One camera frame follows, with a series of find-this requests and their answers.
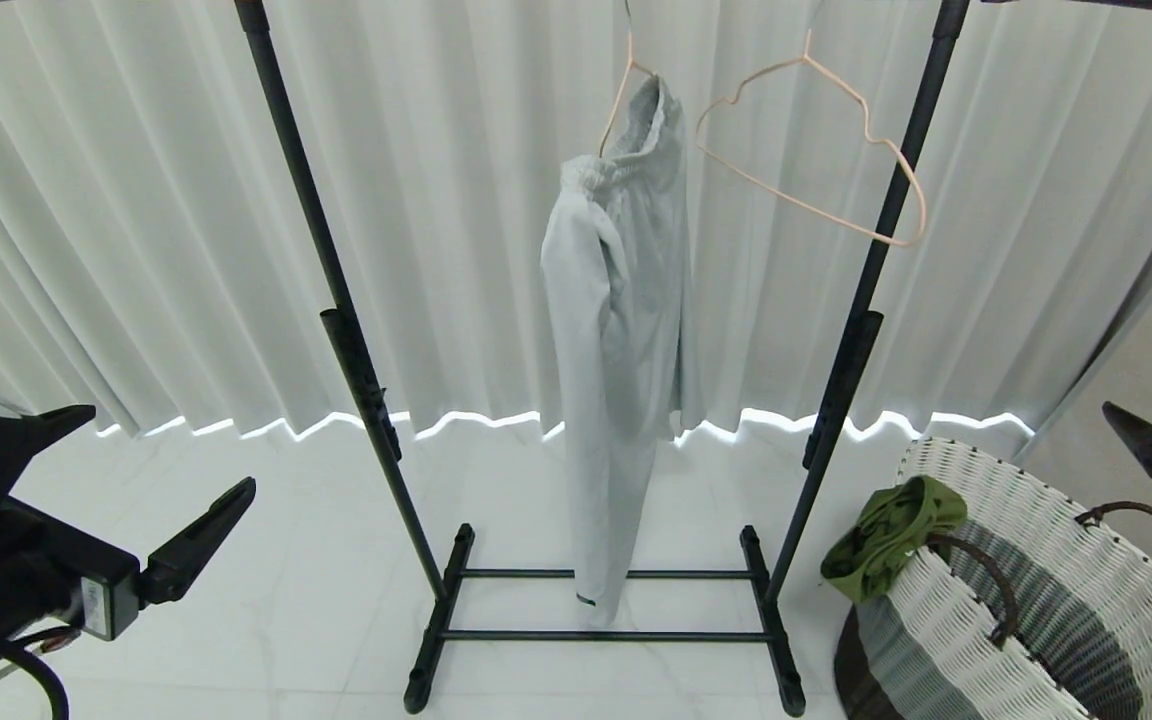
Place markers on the green garment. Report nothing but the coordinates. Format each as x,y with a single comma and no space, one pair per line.
886,535

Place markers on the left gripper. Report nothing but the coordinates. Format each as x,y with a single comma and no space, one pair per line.
26,570

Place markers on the white curtain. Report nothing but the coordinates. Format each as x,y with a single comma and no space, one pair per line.
136,200

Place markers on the white laundry basket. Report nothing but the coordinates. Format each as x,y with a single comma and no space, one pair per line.
1056,620

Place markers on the pale grey shorts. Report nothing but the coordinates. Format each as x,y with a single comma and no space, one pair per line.
616,350

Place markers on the pink clothes hanger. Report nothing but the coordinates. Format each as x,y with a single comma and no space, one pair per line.
621,90
921,200

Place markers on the black clothes rack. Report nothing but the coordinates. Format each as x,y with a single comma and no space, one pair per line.
361,370

